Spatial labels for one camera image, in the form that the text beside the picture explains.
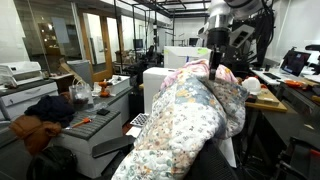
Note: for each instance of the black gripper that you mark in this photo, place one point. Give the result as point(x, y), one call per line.
point(217, 42)

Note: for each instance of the floral quilted blanket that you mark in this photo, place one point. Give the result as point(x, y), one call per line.
point(187, 113)

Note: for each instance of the pink fleece blanket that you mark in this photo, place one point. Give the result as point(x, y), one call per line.
point(199, 67)

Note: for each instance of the black mesh office chair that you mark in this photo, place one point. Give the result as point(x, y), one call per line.
point(210, 164)

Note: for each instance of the white hard hat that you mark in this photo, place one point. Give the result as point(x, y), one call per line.
point(253, 85)

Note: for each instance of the large white box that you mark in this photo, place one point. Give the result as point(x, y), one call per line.
point(152, 80)

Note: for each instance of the wooden board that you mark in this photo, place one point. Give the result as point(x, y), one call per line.
point(266, 100)

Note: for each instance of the open laptop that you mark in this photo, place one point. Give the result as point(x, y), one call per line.
point(291, 66)

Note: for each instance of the white keyboard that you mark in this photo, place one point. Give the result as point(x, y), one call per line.
point(140, 120)

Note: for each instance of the white storage box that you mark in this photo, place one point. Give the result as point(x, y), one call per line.
point(118, 84)

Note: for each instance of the orange power drill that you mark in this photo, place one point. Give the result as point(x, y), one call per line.
point(104, 92)

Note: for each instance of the white cabinet grey mat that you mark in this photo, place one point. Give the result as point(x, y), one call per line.
point(82, 139)

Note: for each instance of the clear plastic bag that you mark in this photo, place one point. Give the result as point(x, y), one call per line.
point(81, 95)

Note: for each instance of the dark navy garment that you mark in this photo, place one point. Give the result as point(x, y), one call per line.
point(55, 109)

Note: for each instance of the black backpack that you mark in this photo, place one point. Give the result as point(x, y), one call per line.
point(53, 163)

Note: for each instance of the brown jacket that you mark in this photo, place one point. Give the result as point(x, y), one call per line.
point(35, 133)

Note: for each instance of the white printer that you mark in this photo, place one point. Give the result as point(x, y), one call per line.
point(19, 73)

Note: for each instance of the orange handled screwdriver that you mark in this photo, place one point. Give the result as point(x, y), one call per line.
point(84, 121)

